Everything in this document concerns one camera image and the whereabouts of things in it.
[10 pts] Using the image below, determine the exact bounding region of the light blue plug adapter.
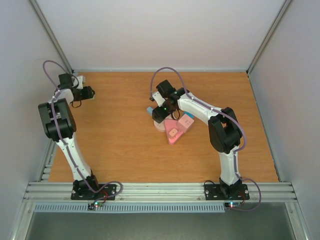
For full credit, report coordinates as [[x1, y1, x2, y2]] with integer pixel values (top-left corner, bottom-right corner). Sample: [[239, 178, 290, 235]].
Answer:
[[146, 106, 154, 116]]

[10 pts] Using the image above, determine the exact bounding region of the light green plug adapter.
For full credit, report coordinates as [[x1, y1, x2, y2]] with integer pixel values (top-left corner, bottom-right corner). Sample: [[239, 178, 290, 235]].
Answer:
[[90, 93, 96, 100]]

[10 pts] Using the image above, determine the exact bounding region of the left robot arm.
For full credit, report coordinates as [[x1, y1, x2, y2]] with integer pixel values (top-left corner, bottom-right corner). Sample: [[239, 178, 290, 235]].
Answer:
[[38, 88, 101, 199]]

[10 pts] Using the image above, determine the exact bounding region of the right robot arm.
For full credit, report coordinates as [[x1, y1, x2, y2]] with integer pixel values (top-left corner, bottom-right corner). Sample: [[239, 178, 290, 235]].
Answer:
[[150, 87, 243, 198]]

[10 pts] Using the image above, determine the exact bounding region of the pink round socket base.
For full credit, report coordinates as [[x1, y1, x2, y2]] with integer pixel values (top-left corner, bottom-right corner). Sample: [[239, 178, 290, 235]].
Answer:
[[153, 120, 165, 132]]

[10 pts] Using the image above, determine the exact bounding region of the pink small plug adapter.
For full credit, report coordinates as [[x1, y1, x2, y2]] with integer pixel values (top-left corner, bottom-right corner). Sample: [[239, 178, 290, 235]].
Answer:
[[168, 128, 179, 138]]

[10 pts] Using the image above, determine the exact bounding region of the cyan blue plug adapter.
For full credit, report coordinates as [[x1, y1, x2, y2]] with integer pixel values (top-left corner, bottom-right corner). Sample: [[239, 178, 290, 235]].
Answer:
[[185, 112, 194, 119]]

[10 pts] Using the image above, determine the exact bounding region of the pink cube socket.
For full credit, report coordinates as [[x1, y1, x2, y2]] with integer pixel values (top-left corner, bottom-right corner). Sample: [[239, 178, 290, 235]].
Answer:
[[177, 114, 194, 133]]

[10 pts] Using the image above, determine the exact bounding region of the pink triangular power strip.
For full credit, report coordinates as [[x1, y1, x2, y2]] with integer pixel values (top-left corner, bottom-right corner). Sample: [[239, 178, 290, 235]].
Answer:
[[164, 119, 186, 145]]

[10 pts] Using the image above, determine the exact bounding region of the left controller board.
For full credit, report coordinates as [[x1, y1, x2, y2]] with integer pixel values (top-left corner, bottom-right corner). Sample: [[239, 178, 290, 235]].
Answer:
[[87, 201, 104, 211]]

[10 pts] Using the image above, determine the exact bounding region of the controller board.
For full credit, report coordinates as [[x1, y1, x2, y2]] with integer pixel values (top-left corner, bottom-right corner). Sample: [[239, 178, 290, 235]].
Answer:
[[87, 201, 104, 211], [224, 201, 244, 209]]

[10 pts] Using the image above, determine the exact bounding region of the right controller board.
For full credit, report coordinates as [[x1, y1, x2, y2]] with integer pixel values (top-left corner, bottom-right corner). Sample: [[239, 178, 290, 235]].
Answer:
[[224, 201, 244, 209]]

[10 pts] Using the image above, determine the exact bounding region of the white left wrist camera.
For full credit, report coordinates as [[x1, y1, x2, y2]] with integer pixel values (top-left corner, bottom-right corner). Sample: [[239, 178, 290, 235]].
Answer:
[[71, 75, 86, 90]]

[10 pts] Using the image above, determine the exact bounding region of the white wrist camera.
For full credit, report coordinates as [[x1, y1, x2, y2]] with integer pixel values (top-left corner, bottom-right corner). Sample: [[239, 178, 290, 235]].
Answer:
[[71, 75, 86, 90], [150, 91, 166, 107]]

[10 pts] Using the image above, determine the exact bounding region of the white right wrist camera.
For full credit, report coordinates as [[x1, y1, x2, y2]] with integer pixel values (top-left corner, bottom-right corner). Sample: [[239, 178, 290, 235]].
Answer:
[[150, 91, 166, 107]]

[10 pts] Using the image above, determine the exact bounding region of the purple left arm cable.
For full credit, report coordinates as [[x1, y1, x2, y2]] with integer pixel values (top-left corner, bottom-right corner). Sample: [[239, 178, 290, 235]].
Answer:
[[42, 60, 124, 200]]

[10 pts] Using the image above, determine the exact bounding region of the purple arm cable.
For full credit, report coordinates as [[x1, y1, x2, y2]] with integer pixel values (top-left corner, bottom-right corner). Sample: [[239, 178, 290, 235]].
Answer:
[[150, 66, 263, 212], [42, 60, 124, 200]]

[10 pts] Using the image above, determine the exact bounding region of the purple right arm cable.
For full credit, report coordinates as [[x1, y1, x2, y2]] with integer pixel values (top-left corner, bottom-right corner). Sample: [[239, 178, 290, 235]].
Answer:
[[150, 66, 263, 212]]

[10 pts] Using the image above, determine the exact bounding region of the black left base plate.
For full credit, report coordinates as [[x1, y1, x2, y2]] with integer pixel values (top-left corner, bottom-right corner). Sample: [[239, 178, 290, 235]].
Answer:
[[70, 181, 118, 201]]

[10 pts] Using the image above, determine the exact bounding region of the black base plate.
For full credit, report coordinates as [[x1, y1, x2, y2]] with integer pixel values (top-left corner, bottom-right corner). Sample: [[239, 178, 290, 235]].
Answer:
[[203, 180, 250, 201], [70, 181, 118, 201]]

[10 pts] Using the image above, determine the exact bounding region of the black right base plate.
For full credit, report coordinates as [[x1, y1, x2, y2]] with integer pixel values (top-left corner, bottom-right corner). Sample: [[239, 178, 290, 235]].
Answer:
[[203, 180, 250, 201]]

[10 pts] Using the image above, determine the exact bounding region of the aluminium front rail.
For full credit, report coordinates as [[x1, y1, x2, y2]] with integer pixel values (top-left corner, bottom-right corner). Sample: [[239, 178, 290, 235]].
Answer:
[[22, 182, 298, 203]]

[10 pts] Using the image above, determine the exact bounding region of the grey slotted cable duct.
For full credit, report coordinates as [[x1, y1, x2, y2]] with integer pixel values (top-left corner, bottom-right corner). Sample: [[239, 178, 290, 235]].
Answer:
[[34, 202, 225, 214]]

